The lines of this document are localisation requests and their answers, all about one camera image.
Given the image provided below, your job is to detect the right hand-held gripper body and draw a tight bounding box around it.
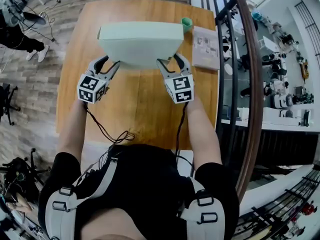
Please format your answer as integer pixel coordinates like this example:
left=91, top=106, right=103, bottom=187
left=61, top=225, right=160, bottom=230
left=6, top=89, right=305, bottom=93
left=163, top=69, right=196, bottom=105

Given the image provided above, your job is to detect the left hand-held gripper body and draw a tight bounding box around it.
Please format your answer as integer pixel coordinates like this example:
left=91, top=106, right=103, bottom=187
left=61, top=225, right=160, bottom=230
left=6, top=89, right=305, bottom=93
left=76, top=69, right=111, bottom=105

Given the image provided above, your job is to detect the white object box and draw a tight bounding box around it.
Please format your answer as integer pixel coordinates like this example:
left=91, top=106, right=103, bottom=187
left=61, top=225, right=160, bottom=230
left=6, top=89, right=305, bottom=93
left=96, top=21, right=185, bottom=70

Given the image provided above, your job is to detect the person's left forearm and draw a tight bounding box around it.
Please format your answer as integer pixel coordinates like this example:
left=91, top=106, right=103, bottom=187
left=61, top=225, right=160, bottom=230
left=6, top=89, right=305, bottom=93
left=56, top=99, right=89, bottom=165

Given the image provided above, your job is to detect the person's right forearm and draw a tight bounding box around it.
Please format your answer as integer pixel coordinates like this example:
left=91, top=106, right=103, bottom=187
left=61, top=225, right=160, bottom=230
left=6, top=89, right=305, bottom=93
left=185, top=95, right=224, bottom=173

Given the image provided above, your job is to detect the black equipment stand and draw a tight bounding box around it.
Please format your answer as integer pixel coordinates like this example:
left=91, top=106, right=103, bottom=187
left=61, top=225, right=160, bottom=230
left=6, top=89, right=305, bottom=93
left=0, top=147, right=52, bottom=211

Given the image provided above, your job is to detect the grey printed booklet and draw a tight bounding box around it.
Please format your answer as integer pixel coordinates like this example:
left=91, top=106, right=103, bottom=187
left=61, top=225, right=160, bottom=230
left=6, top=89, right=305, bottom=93
left=191, top=25, right=221, bottom=72

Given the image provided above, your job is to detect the green cup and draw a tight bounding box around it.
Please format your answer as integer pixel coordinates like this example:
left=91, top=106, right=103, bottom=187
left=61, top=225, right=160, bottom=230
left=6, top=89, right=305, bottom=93
left=180, top=17, right=194, bottom=34

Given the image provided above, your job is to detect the brown wooden handrail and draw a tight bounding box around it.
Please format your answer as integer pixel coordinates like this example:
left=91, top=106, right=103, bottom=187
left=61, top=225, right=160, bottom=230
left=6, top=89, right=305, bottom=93
left=229, top=0, right=265, bottom=205

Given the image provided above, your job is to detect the black office chair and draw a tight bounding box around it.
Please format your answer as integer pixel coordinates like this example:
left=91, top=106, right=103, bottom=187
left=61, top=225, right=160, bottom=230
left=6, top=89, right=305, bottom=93
left=0, top=82, right=22, bottom=127

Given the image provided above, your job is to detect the person's black shirt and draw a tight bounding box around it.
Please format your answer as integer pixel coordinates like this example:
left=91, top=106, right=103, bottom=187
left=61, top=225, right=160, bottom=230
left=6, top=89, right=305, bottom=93
left=37, top=143, right=241, bottom=240

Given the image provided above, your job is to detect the white harness vest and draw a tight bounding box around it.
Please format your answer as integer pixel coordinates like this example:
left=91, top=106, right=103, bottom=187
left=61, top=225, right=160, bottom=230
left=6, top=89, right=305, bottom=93
left=44, top=156, right=226, bottom=240

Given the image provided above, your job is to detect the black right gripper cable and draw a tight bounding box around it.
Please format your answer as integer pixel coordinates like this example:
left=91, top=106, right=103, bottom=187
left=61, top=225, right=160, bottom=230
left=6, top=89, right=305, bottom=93
left=174, top=101, right=190, bottom=163

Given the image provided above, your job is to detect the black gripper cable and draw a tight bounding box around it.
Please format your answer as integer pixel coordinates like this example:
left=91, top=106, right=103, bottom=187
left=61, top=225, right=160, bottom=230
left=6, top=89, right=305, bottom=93
left=174, top=101, right=190, bottom=163
left=83, top=102, right=136, bottom=145

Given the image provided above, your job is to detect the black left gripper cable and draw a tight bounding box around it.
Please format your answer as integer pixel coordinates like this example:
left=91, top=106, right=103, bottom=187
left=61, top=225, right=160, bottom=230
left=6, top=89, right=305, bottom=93
left=83, top=102, right=136, bottom=145

